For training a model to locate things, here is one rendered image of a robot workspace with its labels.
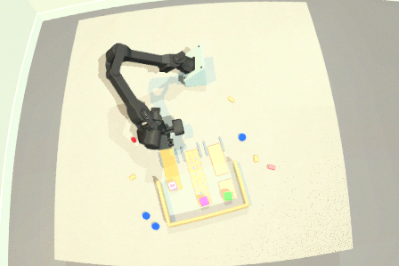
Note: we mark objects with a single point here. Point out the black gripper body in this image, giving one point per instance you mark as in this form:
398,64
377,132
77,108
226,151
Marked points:
177,128

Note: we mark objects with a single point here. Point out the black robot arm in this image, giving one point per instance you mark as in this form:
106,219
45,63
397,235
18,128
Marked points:
137,111

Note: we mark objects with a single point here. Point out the blue disc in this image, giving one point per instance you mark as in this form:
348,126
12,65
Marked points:
155,226
146,216
242,137

